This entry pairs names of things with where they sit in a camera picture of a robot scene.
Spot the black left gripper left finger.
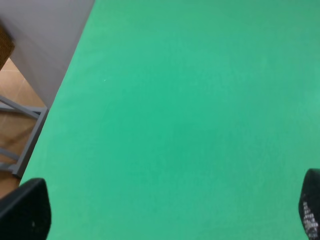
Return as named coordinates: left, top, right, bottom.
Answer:
left=0, top=178, right=52, bottom=240

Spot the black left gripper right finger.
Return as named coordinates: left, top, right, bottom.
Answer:
left=298, top=168, right=320, bottom=240

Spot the brown wooden furniture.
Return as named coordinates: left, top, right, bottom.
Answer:
left=0, top=20, right=15, bottom=69

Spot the grey metal table frame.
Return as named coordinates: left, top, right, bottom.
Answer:
left=0, top=95, right=49, bottom=179

